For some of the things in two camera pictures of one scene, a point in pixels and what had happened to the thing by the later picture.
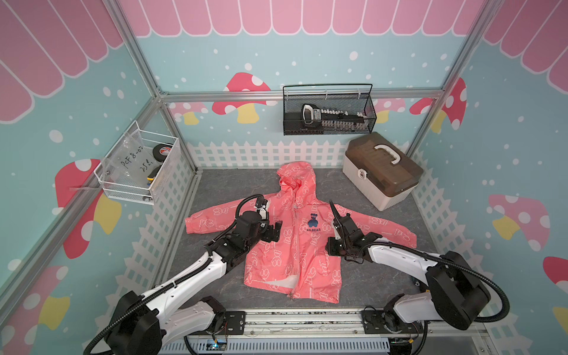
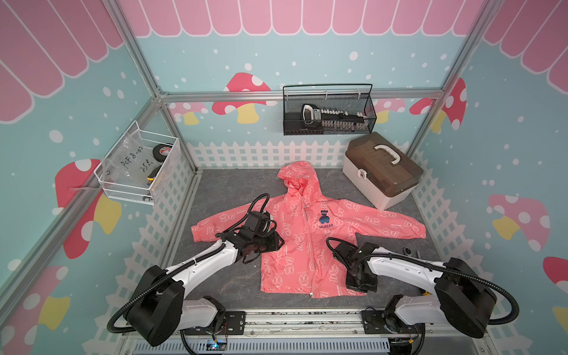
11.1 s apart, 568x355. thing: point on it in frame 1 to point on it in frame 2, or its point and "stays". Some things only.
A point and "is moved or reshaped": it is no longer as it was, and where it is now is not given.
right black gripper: (330, 240) to (368, 287)
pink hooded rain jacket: (305, 264) is moved or reshaped
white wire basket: (134, 166) stays
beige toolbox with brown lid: (381, 170) stays
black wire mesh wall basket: (313, 109) stays
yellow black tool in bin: (151, 177) stays
